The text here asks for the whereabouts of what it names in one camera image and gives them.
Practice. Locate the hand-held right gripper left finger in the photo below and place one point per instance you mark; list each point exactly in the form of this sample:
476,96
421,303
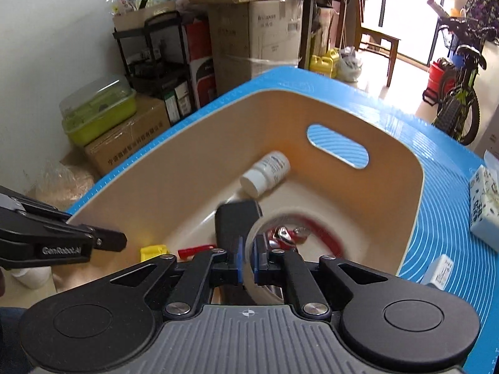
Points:
238,259

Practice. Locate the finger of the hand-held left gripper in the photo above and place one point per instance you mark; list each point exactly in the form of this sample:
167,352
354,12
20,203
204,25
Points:
111,240

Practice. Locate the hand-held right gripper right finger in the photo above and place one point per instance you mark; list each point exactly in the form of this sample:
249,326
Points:
256,263

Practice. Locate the black remote control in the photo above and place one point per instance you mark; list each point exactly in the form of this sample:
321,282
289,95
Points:
230,222

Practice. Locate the yellow plastic tool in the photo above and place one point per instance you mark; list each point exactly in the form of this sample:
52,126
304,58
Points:
153,252

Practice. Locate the clear tape roll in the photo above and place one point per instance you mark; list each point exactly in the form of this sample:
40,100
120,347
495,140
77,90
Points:
269,220

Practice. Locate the red silver hero figure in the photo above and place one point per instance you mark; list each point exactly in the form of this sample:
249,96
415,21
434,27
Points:
323,230

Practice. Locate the white plastic bottle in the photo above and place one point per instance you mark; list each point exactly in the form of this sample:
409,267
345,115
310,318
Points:
267,171

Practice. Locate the beige plastic storage bin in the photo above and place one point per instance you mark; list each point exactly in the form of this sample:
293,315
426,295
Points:
175,171

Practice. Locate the white paper roll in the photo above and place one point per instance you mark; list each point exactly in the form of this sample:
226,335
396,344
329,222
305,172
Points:
33,277

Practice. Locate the clear crumpled plastic bag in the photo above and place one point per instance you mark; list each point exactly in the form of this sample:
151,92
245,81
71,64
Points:
62,187

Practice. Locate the brown printed cardboard box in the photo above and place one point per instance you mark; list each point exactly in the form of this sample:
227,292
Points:
128,140

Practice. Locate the green lidded food container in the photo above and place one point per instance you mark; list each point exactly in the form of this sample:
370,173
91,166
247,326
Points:
97,113

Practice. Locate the black metal rack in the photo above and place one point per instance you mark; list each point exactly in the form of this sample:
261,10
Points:
156,70

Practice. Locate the white charger plug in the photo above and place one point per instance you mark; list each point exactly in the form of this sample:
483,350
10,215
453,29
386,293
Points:
438,272

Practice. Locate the red white appliance box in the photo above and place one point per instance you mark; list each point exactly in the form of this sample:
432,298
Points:
200,70

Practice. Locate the blue silicone baking mat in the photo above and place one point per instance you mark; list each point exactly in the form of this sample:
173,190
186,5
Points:
440,202

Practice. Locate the yellow plastic jug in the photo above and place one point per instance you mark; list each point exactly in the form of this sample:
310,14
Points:
323,64

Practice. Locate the grey plastic bag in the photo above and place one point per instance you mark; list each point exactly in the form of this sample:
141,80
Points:
349,64

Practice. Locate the large white cardboard box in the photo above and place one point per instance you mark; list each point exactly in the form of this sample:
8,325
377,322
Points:
265,39

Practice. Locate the printed tissue pack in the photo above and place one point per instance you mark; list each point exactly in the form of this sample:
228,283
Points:
485,202

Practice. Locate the wooden chair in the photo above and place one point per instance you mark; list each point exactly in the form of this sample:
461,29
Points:
380,39

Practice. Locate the red bucket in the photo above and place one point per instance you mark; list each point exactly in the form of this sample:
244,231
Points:
438,78

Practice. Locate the green black bicycle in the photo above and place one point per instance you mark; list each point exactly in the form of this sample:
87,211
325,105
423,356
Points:
464,97

